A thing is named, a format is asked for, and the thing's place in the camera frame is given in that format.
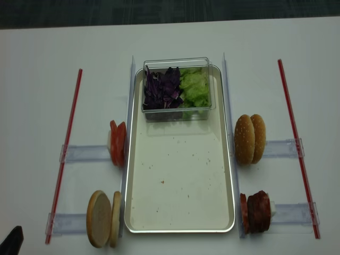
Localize clear rail right of tray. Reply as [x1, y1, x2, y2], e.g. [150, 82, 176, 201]
[222, 53, 245, 239]

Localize clear plastic salad box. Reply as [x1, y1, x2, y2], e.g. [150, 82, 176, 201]
[141, 57, 216, 122]

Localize white pusher behind tomato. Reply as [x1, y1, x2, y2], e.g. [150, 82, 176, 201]
[107, 130, 111, 155]

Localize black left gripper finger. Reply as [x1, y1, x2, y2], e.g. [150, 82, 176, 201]
[0, 226, 24, 255]

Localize clear track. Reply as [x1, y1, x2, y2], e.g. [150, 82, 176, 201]
[45, 213, 87, 236]
[59, 144, 111, 163]
[262, 138, 305, 158]
[271, 202, 320, 225]

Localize cream metal tray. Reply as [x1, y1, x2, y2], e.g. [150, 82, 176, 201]
[124, 66, 235, 233]

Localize lower right clear track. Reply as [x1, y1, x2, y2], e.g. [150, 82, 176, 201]
[271, 202, 320, 225]

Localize green lettuce leaves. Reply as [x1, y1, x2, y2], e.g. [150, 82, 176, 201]
[180, 67, 210, 108]

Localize upper right clear track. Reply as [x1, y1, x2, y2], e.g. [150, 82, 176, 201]
[262, 138, 305, 158]

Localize sesame bun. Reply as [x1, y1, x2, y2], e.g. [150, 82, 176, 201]
[250, 114, 266, 164]
[234, 114, 255, 165]

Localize bun half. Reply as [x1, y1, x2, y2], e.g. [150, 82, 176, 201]
[86, 190, 111, 248]
[109, 191, 122, 248]

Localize lower left clear track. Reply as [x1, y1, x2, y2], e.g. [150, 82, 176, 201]
[45, 213, 87, 236]

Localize right sesame bun top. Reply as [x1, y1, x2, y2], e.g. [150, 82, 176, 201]
[250, 114, 266, 164]

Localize white pusher behind patty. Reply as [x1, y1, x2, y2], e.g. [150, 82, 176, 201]
[269, 201, 276, 218]

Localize red rod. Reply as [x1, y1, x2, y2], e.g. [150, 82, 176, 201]
[277, 59, 321, 239]
[45, 69, 83, 245]

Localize upper left clear track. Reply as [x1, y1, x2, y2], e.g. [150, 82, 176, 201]
[59, 144, 111, 163]

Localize shredded purple cabbage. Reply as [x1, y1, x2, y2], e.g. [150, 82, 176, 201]
[143, 66, 183, 110]

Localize right red rod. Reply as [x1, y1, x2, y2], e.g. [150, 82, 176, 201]
[277, 59, 321, 239]

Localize left sesame bun top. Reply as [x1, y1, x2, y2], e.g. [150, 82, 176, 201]
[234, 114, 255, 165]

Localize left red rod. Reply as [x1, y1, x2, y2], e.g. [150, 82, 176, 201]
[45, 69, 83, 245]

